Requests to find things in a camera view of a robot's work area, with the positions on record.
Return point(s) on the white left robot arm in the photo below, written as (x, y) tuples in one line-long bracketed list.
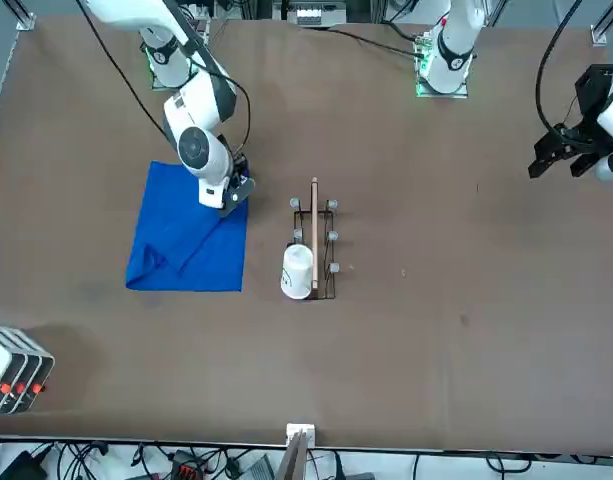
[(451, 65)]

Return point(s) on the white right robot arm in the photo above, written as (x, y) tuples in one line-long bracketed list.
[(196, 107)]

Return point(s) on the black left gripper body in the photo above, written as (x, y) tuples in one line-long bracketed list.
[(596, 90)]

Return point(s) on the aluminium frame post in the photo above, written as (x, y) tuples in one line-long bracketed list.
[(293, 460)]

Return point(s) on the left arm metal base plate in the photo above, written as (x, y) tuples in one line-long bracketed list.
[(461, 92)]

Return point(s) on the black power adapter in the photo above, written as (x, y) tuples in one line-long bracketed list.
[(21, 465)]

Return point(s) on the aluminium corner rail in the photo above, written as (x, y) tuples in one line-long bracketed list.
[(23, 15), (603, 25)]

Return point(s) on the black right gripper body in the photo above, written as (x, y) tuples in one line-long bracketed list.
[(238, 195)]

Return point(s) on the blue microfibre towel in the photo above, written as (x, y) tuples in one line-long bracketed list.
[(211, 260)]

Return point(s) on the white power strip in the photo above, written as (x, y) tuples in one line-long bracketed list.
[(308, 17)]

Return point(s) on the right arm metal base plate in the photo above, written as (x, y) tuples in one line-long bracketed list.
[(202, 27)]

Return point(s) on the black device with red ports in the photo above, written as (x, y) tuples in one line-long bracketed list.
[(188, 470)]

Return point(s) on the white smiley face cup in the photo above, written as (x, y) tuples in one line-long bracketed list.
[(296, 272)]

